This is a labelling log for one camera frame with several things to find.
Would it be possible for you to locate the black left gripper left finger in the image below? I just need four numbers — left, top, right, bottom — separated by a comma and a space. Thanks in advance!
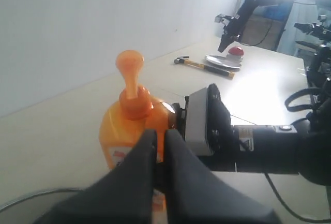
35, 129, 157, 223

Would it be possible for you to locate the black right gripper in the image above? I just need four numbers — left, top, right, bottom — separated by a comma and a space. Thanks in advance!
169, 102, 255, 173

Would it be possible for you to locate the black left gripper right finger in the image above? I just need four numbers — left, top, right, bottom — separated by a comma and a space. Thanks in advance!
164, 129, 281, 223

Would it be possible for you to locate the orange dish soap pump bottle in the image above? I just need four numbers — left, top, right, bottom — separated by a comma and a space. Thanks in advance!
99, 50, 176, 213

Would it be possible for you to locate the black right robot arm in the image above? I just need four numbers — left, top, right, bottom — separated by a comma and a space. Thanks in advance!
172, 84, 330, 186

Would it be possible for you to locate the silver metal plate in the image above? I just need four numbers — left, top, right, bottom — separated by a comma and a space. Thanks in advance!
204, 55, 242, 69

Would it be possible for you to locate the red dome button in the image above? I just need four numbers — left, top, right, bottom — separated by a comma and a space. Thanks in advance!
227, 47, 244, 62

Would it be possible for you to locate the distant black gripper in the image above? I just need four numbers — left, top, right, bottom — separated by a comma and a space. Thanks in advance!
218, 15, 244, 52

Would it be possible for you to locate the brown cardboard box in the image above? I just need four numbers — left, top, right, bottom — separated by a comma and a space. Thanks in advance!
240, 15, 284, 51

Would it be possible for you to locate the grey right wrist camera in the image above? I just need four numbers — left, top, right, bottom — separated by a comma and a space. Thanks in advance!
184, 84, 232, 156

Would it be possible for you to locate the yellow black handled hammer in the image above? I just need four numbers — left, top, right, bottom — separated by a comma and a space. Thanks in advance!
174, 56, 235, 79

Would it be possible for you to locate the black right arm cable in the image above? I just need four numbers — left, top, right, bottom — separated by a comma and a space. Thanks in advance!
263, 173, 331, 222

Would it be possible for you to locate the distant small wrist camera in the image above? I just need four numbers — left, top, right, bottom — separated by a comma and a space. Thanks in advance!
214, 14, 226, 23

